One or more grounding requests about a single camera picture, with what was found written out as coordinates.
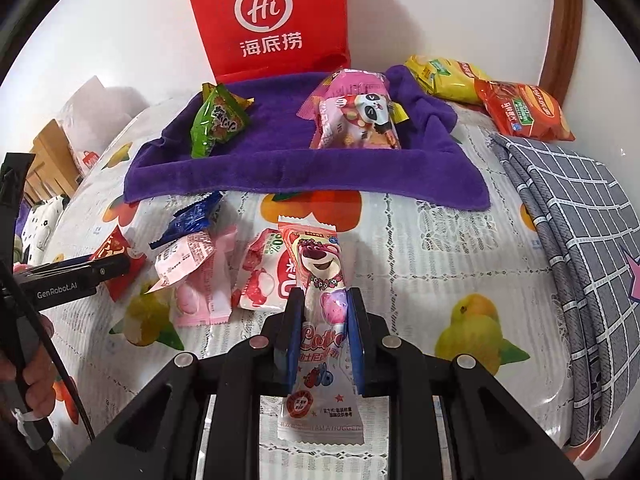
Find green snack packet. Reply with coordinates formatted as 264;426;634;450
190;82;251;158

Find white strawberry print packet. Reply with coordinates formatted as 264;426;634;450
235;227;301;312

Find blue candy packet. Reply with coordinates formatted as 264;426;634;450
150;191;224;251

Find long bear print packet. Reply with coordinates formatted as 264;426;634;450
276;215;367;446

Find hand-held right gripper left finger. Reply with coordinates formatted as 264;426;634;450
62;287;307;480

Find purple towel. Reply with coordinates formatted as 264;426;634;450
124;65;493;211

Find red snack packet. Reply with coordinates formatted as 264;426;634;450
90;227;147;302

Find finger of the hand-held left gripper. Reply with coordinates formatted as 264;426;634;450
12;254;132;288

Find red chip bag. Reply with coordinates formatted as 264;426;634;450
475;79;576;142

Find red paper bag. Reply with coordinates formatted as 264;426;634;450
182;0;353;83

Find large pink panda snack bag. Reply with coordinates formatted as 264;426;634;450
310;70;403;151

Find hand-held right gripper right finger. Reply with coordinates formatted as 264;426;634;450
347;287;586;480

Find brown wooden door frame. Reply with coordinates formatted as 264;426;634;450
537;0;583;96

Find yellow chip bag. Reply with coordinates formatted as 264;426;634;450
405;55;493;106

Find pink peach packet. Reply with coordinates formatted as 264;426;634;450
175;225;239;328

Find pale pink text packet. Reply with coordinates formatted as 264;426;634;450
154;232;217;287

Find person's left hand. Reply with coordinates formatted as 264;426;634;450
0;345;57;413

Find white plastic shopping bag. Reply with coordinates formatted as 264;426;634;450
55;75;132;176

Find grey checked cloth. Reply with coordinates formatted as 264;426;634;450
492;135;640;448

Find white spotted pillow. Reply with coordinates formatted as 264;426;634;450
20;195;69;252

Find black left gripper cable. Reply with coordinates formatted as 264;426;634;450
0;255;97;440

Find fruit print tablecloth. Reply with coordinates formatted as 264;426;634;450
40;95;640;480

